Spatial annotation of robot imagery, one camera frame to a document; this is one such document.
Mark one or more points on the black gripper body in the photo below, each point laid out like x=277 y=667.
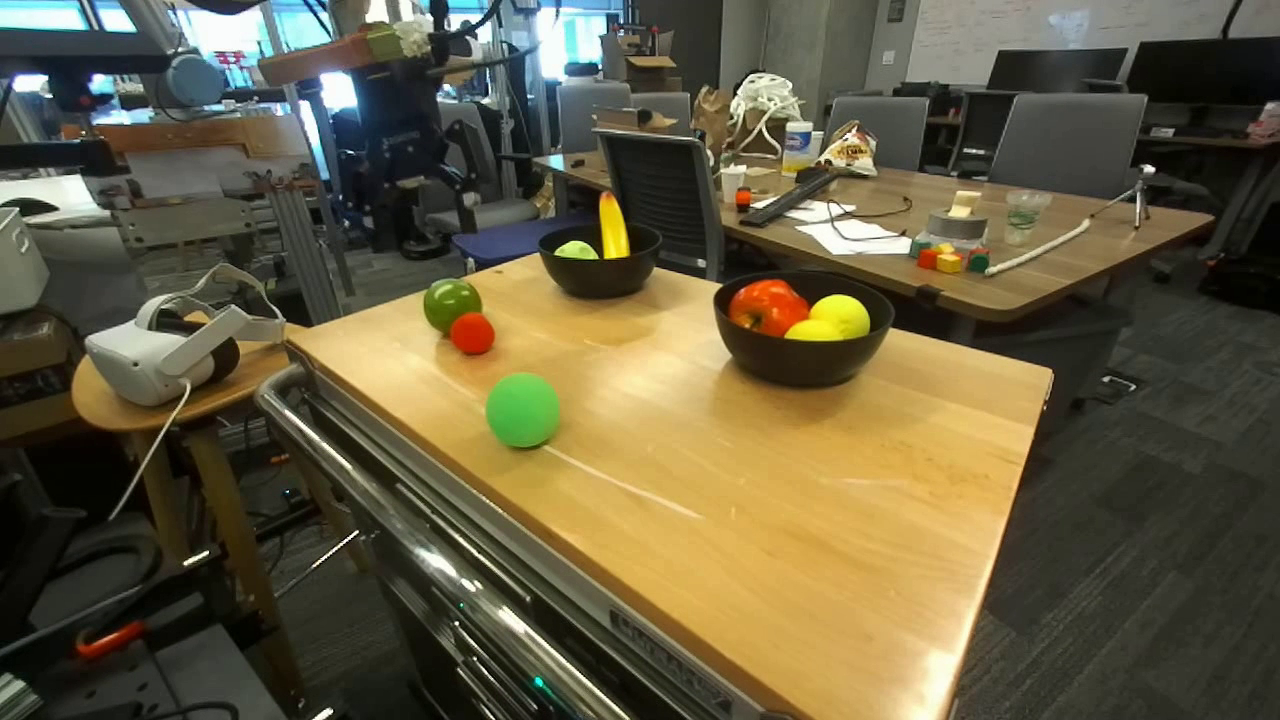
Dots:
x=396 y=125

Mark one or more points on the green pear toy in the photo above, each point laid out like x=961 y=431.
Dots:
x=453 y=307

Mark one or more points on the light green dimpled ball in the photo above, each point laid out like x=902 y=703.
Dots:
x=579 y=248

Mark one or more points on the small red fruit toy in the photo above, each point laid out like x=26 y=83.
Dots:
x=475 y=332

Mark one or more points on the yellow banana toy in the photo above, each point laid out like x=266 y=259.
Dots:
x=615 y=230

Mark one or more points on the smooth green ball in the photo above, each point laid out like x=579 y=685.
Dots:
x=523 y=408

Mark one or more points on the red apple toy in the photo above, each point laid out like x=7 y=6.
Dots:
x=763 y=307

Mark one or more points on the yellow ball toy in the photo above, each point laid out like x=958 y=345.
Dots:
x=843 y=315
x=804 y=329

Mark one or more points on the white cabinet with wooden top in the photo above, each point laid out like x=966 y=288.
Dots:
x=802 y=535

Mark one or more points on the grey office chair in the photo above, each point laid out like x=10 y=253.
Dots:
x=880 y=125
x=487 y=164
x=595 y=114
x=1066 y=140

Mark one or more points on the blue seat chair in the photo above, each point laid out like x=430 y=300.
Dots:
x=507 y=241

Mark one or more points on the light wooden desk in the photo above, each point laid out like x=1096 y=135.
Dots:
x=200 y=135

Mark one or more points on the grey round lamp head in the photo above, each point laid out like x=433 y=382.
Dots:
x=197 y=83

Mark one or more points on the black bowl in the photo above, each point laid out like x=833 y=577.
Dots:
x=802 y=363
x=600 y=279

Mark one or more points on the dark mesh office chair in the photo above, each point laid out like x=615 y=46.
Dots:
x=663 y=186

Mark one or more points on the round wooden stool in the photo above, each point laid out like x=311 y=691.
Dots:
x=255 y=368

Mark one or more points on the white VR headset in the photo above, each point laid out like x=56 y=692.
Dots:
x=147 y=363

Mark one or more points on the white net bag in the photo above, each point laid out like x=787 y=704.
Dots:
x=765 y=102

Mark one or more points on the black remote control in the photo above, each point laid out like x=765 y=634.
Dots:
x=787 y=198

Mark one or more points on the clear plastic bottle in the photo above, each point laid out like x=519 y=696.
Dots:
x=797 y=144

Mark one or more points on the white box device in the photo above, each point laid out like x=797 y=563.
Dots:
x=20 y=266

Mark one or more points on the white and tan plush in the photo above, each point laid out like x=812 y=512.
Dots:
x=851 y=151

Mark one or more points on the white paper sheet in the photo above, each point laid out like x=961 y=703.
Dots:
x=855 y=241

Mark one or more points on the red toy block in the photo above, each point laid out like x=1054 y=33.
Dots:
x=927 y=259

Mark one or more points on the yellow toy block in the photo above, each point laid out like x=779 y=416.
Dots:
x=948 y=259

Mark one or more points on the clear plastic container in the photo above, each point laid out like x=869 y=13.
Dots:
x=961 y=224

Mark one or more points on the green toy block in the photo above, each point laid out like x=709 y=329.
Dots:
x=976 y=262

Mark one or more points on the clear plastic cup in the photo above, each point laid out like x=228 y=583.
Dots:
x=1024 y=204

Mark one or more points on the black computer monitor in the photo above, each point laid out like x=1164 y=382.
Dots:
x=1202 y=71
x=1054 y=71

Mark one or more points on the white stick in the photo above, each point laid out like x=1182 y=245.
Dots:
x=1054 y=245

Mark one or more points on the wooden office table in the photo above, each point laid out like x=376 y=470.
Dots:
x=1066 y=275

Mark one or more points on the silver metal frame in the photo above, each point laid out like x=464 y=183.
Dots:
x=200 y=223

